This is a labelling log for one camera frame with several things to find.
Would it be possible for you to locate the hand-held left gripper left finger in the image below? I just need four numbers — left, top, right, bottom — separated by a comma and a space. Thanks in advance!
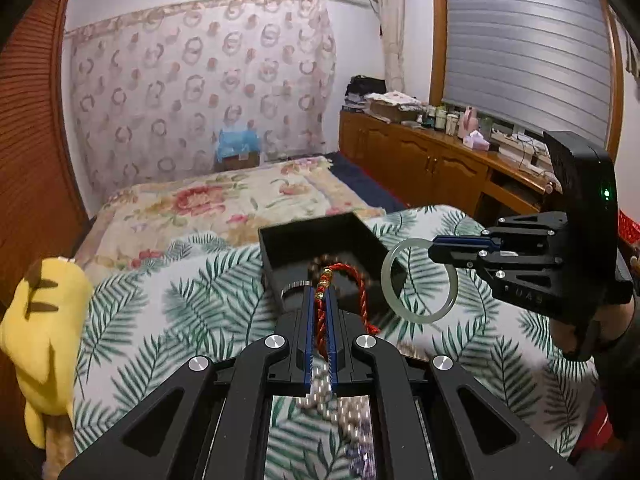
57, 286, 318, 480

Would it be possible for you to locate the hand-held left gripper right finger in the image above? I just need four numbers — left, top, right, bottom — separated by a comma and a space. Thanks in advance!
326, 289, 582, 480

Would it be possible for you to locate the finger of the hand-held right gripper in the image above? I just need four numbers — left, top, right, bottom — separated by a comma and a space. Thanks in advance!
428, 249, 572, 319
433, 211, 569, 252

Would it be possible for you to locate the red rope bracelet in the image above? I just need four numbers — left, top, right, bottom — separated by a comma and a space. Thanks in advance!
312, 262, 382, 362

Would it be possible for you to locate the white pearl necklace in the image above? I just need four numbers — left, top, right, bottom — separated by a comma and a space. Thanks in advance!
295, 355, 381, 480

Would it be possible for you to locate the pale green jade bangle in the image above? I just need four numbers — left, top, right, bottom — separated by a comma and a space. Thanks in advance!
381, 238, 459, 323

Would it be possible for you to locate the black jewelry box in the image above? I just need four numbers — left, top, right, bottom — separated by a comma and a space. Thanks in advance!
257, 212, 409, 332

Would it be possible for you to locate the person's right forearm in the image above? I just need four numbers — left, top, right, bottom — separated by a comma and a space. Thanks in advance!
550, 295, 640, 461

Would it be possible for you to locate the red patterned bedspread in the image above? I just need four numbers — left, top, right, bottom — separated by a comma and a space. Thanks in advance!
619, 209, 640, 247

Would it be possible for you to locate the wooden side cabinet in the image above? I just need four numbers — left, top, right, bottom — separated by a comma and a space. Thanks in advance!
339, 109, 557, 217

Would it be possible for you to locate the pink tissue pack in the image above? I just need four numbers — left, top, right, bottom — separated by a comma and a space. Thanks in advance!
462, 130, 492, 151

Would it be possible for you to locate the white power strip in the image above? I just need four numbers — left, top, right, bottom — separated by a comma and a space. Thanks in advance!
492, 127, 542, 149

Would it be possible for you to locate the leaf print cloth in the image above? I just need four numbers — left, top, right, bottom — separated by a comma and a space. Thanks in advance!
72, 204, 601, 480

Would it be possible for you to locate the dark blue blanket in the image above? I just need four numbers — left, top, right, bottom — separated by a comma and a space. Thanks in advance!
329, 152, 409, 214

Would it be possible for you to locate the cardboard box with papers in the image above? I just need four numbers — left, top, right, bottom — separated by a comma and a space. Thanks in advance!
364, 90, 427, 124

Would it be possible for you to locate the floral blanket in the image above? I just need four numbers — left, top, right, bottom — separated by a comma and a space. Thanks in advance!
75, 155, 387, 281

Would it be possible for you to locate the pile of black clothes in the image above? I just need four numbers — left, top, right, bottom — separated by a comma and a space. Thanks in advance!
345, 75, 389, 111

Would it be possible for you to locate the small cardboard box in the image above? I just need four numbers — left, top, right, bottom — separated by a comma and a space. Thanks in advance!
217, 152, 261, 171

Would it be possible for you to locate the grey window blind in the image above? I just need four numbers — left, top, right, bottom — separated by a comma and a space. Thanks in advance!
442, 0, 617, 137

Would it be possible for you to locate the blue plastic bag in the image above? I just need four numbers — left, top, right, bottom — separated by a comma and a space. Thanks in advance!
215, 127, 261, 161

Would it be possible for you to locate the lace window curtain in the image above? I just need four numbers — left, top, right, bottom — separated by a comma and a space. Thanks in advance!
375, 0, 407, 94

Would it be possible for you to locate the circle patterned curtain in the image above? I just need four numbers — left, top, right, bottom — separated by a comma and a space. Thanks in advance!
64, 0, 339, 202

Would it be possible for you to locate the yellow plush toy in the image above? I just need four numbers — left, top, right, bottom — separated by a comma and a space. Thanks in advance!
0, 257, 96, 449

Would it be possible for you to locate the wooden slatted wardrobe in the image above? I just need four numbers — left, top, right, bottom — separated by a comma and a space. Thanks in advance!
0, 0, 97, 306

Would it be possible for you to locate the brown bead bracelet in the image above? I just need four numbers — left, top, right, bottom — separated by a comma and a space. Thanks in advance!
306, 254, 337, 281

